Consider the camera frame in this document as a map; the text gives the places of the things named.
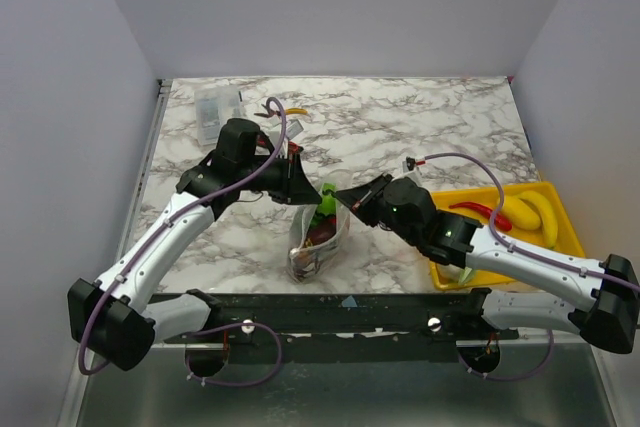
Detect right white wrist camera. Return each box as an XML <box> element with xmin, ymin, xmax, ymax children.
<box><xmin>400</xmin><ymin>157</ymin><xmax>422</xmax><ymax>186</ymax></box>

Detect green toy watermelon ball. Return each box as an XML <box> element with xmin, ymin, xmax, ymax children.
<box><xmin>310</xmin><ymin>183</ymin><xmax>337</xmax><ymax>227</ymax></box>

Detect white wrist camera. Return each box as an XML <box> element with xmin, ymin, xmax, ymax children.
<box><xmin>285</xmin><ymin>119</ymin><xmax>304</xmax><ymax>141</ymax></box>
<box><xmin>400</xmin><ymin>157</ymin><xmax>422</xmax><ymax>186</ymax></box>

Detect yellow toy banana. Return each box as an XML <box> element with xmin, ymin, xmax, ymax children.
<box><xmin>518</xmin><ymin>190</ymin><xmax>559</xmax><ymax>250</ymax></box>

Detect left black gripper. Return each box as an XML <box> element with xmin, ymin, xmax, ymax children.
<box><xmin>239</xmin><ymin>151</ymin><xmax>324</xmax><ymax>205</ymax></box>

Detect clear zip top bag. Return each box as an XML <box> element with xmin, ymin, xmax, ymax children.
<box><xmin>285</xmin><ymin>169</ymin><xmax>354</xmax><ymax>283</ymax></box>

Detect clear plastic parts box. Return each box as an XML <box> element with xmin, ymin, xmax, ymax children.
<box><xmin>194</xmin><ymin>86</ymin><xmax>244</xmax><ymax>146</ymax></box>

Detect red toy chili pepper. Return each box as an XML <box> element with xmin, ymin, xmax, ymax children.
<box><xmin>449</xmin><ymin>201</ymin><xmax>513</xmax><ymax>232</ymax></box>

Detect dark maroon toy beet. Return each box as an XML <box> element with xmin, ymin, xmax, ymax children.
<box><xmin>305</xmin><ymin>217</ymin><xmax>336</xmax><ymax>246</ymax></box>

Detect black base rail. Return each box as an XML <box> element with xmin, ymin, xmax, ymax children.
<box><xmin>168</xmin><ymin>289</ymin><xmax>518</xmax><ymax>364</ymax></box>

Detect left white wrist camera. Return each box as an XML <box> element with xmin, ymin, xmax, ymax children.
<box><xmin>285</xmin><ymin>119</ymin><xmax>304</xmax><ymax>141</ymax></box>

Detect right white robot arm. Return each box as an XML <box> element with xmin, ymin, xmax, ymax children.
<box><xmin>334</xmin><ymin>175</ymin><xmax>639</xmax><ymax>354</ymax></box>

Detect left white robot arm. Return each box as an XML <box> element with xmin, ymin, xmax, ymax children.
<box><xmin>67</xmin><ymin>118</ymin><xmax>321</xmax><ymax>371</ymax></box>

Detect yellow plastic tray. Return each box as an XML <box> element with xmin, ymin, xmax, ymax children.
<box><xmin>429</xmin><ymin>182</ymin><xmax>585</xmax><ymax>291</ymax></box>

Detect yellow handled pliers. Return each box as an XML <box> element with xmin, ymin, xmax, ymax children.
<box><xmin>255</xmin><ymin>104</ymin><xmax>309</xmax><ymax>118</ymax></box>

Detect white toy cauliflower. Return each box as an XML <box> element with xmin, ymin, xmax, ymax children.
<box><xmin>439</xmin><ymin>265</ymin><xmax>476</xmax><ymax>285</ymax></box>

